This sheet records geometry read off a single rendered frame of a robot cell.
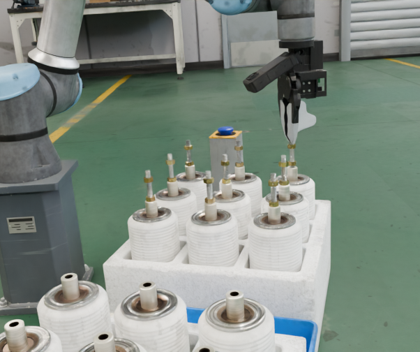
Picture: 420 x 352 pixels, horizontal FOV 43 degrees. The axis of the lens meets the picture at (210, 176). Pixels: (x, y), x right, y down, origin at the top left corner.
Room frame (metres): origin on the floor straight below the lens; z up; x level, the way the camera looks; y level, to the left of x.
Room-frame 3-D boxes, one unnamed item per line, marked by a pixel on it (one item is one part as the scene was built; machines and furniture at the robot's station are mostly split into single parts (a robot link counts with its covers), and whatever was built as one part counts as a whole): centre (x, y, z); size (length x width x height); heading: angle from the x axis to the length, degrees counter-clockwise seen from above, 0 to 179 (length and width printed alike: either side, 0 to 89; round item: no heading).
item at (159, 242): (0.95, 0.12, 0.16); 0.10 x 0.10 x 0.18
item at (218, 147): (1.32, -0.05, 0.16); 0.07 x 0.07 x 0.31; 73
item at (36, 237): (1.13, 0.41, 0.15); 0.19 x 0.19 x 0.30; 89
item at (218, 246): (0.91, 0.00, 0.16); 0.10 x 0.10 x 0.18
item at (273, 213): (0.88, -0.11, 0.26); 0.02 x 0.02 x 0.03
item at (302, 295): (1.02, -0.03, 0.09); 0.39 x 0.39 x 0.18; 73
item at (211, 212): (0.91, 0.00, 0.26); 0.02 x 0.02 x 0.03
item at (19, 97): (1.14, 0.40, 0.47); 0.13 x 0.12 x 0.14; 165
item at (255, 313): (0.58, -0.02, 0.25); 0.08 x 0.08 x 0.01
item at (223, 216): (0.91, 0.00, 0.25); 0.08 x 0.08 x 0.01
